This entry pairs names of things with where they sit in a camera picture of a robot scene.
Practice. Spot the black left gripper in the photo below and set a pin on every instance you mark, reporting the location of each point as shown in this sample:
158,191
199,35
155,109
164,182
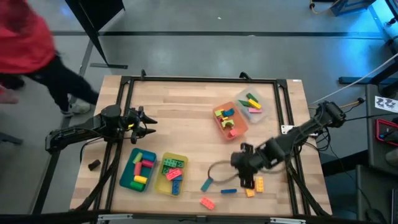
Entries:
132,123

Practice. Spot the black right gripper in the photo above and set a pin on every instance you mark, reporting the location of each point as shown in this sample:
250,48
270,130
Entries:
247,163

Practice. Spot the blue wooden cylinder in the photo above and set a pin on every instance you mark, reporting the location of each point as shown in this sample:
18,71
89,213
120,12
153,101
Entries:
148,156

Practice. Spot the blue wooden block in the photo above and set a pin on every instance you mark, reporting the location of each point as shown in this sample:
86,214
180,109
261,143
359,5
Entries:
228,191

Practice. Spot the small pink wooden block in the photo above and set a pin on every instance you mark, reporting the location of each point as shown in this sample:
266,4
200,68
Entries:
233,132

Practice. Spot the red wooden cylinder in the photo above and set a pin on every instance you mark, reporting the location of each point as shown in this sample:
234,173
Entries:
147,163

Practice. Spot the salmon wooden cylinder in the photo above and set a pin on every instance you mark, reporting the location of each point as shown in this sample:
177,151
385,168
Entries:
137,168

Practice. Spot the green studded toy brick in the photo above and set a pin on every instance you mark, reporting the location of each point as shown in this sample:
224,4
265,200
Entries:
179,163
165,169
169,162

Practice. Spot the teal wooden block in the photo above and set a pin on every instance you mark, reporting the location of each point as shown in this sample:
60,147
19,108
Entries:
229,112
206,183

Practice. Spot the lime wooden arch block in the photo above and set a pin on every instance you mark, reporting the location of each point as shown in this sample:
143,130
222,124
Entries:
228,123

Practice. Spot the yellow wooden cylinder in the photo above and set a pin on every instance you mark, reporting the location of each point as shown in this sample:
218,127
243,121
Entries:
140,179

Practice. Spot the small lime wooden block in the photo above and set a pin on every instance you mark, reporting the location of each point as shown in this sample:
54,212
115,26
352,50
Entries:
219,112

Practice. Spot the green wooden cylinder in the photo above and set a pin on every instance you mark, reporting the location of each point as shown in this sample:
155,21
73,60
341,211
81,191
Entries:
136,185

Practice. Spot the yellow wooden plank block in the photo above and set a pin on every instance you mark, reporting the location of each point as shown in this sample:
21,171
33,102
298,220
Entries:
254,104

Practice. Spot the blue studded toy brick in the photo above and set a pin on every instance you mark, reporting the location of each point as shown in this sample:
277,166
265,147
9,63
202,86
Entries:
175,187
179,179

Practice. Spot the green wooden plank block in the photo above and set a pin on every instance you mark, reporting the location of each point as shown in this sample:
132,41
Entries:
252,97

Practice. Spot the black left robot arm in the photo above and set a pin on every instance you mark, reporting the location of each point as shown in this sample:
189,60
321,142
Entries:
81,130

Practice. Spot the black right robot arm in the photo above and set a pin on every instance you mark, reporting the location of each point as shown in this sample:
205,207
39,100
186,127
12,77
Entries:
295,137

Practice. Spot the orange translucent plastic bin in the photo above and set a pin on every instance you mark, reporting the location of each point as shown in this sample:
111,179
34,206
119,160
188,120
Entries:
241,127

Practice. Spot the clear plastic bin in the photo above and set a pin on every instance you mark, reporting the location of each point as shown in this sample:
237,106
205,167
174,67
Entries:
245,112

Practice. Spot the white mounting plate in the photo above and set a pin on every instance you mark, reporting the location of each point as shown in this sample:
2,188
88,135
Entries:
285,128

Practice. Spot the teal plastic bin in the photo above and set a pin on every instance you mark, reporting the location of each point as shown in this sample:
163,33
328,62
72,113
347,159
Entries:
126,180

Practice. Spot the yellow translucent plastic bin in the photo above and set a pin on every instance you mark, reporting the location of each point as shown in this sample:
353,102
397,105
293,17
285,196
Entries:
161,185

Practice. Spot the small black object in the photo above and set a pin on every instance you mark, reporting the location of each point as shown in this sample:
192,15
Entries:
94,165

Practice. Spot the grey side cabinet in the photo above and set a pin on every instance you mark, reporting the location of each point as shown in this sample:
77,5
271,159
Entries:
371,152
373,186

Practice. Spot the black partition panel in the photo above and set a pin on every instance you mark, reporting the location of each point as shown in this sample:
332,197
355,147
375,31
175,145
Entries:
93,12

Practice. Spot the grey furniture foot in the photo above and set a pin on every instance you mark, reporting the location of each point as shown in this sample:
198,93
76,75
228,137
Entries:
11,139

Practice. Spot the computer mouse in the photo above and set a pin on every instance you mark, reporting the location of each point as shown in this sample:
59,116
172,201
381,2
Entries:
376,216

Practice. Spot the black desk leg bar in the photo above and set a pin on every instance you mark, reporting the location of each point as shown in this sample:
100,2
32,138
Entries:
357,80

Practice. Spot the red-edged device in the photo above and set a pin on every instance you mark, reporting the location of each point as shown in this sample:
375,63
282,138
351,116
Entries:
385,132

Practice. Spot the person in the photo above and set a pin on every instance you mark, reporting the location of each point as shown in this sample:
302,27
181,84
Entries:
25,40

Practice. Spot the marked paper sheet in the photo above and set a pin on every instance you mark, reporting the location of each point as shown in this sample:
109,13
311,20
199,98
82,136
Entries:
385,104

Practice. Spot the black aluminium table frame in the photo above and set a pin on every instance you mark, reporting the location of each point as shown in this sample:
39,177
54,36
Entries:
202,79

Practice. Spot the blue-lit metal frame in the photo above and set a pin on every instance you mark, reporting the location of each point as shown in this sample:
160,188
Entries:
381,18

